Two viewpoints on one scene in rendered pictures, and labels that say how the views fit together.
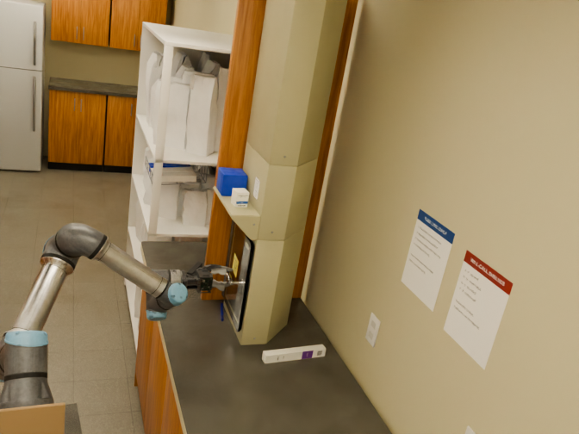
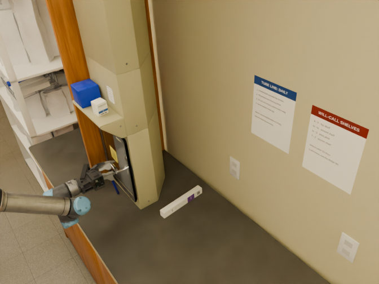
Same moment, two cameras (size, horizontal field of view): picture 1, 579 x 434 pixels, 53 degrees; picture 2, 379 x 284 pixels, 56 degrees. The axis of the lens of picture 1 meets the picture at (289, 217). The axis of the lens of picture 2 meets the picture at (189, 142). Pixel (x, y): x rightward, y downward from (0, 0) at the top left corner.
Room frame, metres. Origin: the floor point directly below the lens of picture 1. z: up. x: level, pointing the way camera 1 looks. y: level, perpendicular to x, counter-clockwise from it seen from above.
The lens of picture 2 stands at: (0.66, 0.12, 2.30)
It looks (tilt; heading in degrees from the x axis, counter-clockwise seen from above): 35 degrees down; 348
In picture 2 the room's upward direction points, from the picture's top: 4 degrees counter-clockwise
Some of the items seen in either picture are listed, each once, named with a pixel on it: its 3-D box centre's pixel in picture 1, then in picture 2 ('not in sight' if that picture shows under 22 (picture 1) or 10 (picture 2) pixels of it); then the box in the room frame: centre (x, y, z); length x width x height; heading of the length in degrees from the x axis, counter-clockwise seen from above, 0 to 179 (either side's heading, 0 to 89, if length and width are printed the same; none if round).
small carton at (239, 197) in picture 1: (239, 197); (99, 106); (2.12, 0.20, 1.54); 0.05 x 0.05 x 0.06; 31
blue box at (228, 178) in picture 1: (232, 182); (86, 93); (2.25, 0.25, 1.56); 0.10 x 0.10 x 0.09; 22
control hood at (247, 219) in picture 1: (233, 212); (98, 118); (2.16, 0.22, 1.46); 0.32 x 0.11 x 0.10; 22
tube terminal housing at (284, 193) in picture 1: (272, 243); (136, 128); (2.23, 0.05, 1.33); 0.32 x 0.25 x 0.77; 22
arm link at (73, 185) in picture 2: (175, 278); (73, 187); (2.01, 0.39, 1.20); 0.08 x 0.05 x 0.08; 23
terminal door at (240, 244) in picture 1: (236, 272); (117, 159); (2.18, 0.18, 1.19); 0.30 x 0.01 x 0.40; 21
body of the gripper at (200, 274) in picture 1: (196, 280); (89, 181); (2.04, 0.32, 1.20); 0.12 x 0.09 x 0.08; 113
